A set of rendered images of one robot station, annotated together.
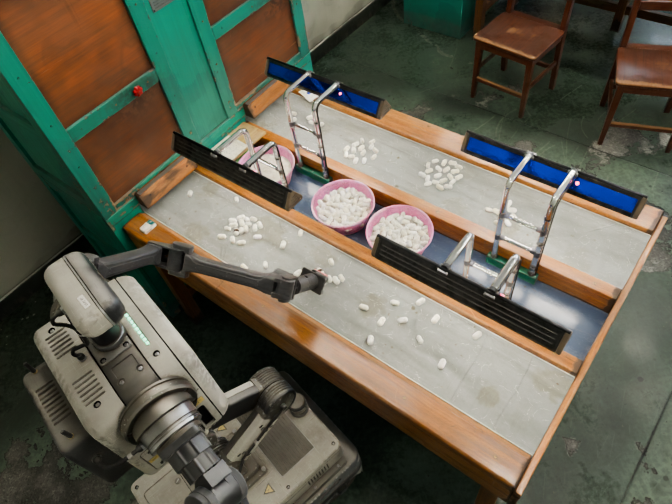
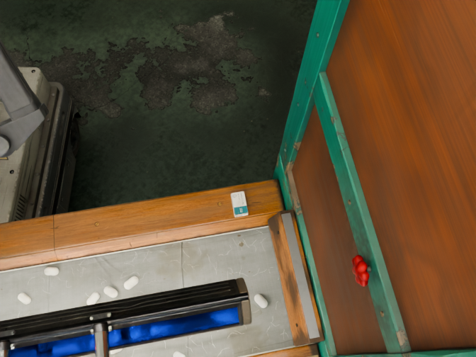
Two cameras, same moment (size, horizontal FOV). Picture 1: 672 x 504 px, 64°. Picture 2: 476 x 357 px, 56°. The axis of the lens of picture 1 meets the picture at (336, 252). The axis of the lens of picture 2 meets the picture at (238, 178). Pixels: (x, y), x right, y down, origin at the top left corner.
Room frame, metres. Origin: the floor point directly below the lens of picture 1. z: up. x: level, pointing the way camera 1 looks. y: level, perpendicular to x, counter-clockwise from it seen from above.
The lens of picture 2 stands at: (1.77, 0.43, 1.85)
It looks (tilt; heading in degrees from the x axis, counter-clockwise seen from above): 68 degrees down; 120
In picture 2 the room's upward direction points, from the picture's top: 4 degrees clockwise
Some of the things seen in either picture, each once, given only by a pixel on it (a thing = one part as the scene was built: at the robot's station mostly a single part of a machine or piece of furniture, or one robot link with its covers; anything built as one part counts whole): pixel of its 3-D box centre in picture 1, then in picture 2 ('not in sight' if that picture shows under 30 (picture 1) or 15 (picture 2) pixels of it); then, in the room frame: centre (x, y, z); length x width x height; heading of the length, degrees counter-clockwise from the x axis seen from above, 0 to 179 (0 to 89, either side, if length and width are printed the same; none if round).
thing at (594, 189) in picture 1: (548, 168); not in sight; (1.21, -0.75, 1.08); 0.62 x 0.08 x 0.07; 44
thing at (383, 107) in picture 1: (323, 84); not in sight; (1.91, -0.08, 1.08); 0.62 x 0.08 x 0.07; 44
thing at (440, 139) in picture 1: (445, 154); not in sight; (1.79, -0.58, 0.67); 1.81 x 0.12 x 0.19; 44
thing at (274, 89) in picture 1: (268, 94); not in sight; (2.27, 0.18, 0.83); 0.30 x 0.06 x 0.07; 134
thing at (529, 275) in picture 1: (530, 219); not in sight; (1.15, -0.70, 0.90); 0.20 x 0.19 x 0.45; 44
